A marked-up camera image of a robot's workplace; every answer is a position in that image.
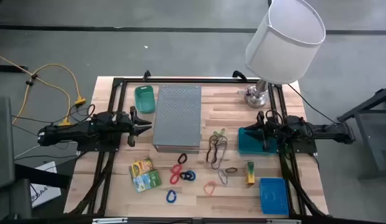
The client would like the blue perforated basket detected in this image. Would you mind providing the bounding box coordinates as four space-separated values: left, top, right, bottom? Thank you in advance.
258 177 290 216

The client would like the white lamp shade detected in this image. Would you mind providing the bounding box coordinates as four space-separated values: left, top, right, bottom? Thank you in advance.
245 0 327 85

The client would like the silver aluminium bracket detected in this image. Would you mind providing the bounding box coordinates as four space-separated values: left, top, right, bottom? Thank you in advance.
266 218 302 224
92 217 129 224

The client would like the grey perforated metal shelf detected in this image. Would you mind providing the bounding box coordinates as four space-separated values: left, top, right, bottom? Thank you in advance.
152 84 203 154

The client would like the white cardboard box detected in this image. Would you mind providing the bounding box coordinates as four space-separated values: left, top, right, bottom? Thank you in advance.
30 161 62 208

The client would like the black aluminium table frame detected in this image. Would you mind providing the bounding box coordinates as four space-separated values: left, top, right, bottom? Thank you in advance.
64 70 329 218

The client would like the green plastic bin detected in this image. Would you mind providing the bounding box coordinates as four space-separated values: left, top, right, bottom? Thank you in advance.
134 85 157 114

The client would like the grey rubber band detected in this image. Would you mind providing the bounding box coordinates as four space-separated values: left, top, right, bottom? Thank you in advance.
217 169 228 186

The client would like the white cable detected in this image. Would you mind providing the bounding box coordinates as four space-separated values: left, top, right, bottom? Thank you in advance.
14 143 41 159

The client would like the small yellow green crayon box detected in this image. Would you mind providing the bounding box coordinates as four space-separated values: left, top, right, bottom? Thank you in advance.
245 161 256 187

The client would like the black floor stand foot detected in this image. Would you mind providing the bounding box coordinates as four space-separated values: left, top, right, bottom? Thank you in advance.
0 64 29 74

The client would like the silver lamp base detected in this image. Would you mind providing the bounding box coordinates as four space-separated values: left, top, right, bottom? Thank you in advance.
243 79 270 110

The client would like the thin black cable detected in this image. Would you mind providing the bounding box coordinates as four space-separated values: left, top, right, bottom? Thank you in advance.
286 83 339 124

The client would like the yellow extension cable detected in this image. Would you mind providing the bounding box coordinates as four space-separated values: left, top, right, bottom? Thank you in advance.
31 63 87 106
0 52 72 127

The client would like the black flat bar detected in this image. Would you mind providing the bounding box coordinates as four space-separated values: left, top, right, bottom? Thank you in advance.
14 163 72 189

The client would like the teal plastic bin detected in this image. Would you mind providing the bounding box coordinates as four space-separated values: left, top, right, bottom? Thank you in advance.
237 126 280 156

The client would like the dark grey desk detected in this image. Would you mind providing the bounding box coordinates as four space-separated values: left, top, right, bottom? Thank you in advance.
337 84 386 182

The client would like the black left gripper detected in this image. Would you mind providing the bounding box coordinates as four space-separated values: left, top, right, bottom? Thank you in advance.
117 105 153 148

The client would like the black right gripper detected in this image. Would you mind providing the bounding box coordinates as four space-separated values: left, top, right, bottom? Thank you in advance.
243 110 276 151

